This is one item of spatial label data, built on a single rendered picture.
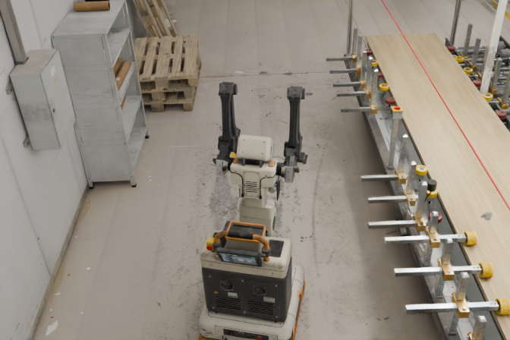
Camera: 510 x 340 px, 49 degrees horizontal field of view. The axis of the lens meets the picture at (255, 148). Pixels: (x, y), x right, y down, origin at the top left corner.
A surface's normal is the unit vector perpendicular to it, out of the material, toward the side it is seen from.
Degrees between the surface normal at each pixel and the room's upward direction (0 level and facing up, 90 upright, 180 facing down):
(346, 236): 0
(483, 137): 0
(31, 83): 90
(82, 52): 90
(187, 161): 0
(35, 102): 90
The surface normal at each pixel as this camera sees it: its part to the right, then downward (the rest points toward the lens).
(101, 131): 0.01, 0.55
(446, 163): -0.04, -0.83
